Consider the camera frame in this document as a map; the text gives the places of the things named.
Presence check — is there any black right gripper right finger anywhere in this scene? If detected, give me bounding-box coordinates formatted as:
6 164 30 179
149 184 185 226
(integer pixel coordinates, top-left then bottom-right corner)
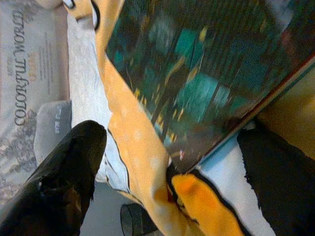
237 127 315 236

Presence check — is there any white bed mattress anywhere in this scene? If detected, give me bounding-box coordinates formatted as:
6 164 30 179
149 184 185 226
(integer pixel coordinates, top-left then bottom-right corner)
66 14 115 138

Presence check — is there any yellow cartoon egg print quilt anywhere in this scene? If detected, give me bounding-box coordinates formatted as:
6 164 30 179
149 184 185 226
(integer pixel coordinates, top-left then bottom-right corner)
61 0 315 236

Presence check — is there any black round container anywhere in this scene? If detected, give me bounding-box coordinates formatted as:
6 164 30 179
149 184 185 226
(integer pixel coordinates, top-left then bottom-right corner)
120 203 158 236

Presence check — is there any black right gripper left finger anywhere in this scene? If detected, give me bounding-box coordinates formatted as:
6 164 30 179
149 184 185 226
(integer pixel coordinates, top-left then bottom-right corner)
0 120 107 236

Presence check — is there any dark green cover book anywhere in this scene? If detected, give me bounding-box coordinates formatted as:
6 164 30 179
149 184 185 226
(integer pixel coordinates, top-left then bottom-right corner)
105 0 315 173

